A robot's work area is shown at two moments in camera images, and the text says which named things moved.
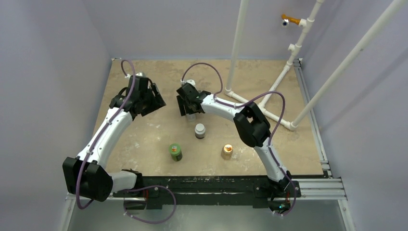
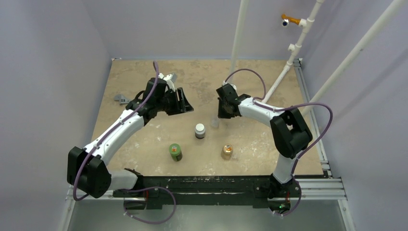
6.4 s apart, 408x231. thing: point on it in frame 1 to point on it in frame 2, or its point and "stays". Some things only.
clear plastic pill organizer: (191, 118) to (214, 122)
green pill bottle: (175, 152) stays
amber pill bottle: (226, 151) stays
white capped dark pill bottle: (199, 131) stays
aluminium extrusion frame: (324, 187) stays
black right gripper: (185, 103) to (225, 104)
